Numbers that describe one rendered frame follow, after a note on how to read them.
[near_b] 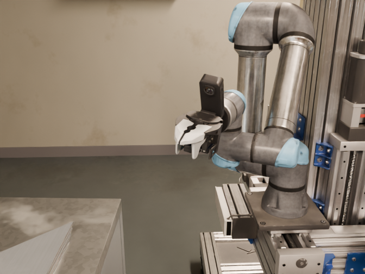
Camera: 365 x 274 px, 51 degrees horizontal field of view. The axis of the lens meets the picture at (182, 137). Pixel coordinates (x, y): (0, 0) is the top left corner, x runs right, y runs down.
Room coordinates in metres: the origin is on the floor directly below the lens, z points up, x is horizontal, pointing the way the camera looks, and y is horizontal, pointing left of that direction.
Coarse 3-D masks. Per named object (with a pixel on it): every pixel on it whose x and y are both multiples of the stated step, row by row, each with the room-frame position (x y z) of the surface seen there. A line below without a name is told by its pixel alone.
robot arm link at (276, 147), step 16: (288, 16) 1.10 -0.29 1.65; (304, 16) 1.10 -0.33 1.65; (288, 32) 1.07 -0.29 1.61; (304, 32) 1.06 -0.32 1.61; (288, 48) 1.05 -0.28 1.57; (304, 48) 1.04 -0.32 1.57; (288, 64) 1.01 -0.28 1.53; (304, 64) 1.02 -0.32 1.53; (288, 80) 0.98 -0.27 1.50; (272, 96) 0.98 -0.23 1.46; (288, 96) 0.95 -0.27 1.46; (272, 112) 0.94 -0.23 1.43; (288, 112) 0.92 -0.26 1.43; (272, 128) 0.90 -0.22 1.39; (288, 128) 0.90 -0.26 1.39; (256, 144) 0.88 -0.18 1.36; (272, 144) 0.87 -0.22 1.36; (288, 144) 0.86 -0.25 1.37; (256, 160) 0.88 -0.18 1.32; (272, 160) 0.86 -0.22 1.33; (288, 160) 0.84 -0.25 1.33
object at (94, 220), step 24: (0, 216) 1.05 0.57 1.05; (24, 216) 1.05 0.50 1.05; (48, 216) 1.05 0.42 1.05; (72, 216) 1.05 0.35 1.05; (96, 216) 1.05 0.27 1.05; (0, 240) 0.93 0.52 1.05; (24, 240) 0.93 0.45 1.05; (72, 240) 0.93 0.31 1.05; (96, 240) 0.93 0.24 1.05; (72, 264) 0.82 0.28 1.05; (96, 264) 0.82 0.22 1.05
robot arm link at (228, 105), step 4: (224, 100) 0.88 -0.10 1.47; (228, 100) 0.88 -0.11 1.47; (224, 104) 0.85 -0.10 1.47; (228, 104) 0.86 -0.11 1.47; (232, 104) 0.88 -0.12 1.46; (228, 108) 0.85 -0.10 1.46; (232, 108) 0.86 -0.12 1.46; (232, 112) 0.86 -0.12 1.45; (232, 116) 0.85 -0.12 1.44; (232, 120) 0.85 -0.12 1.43
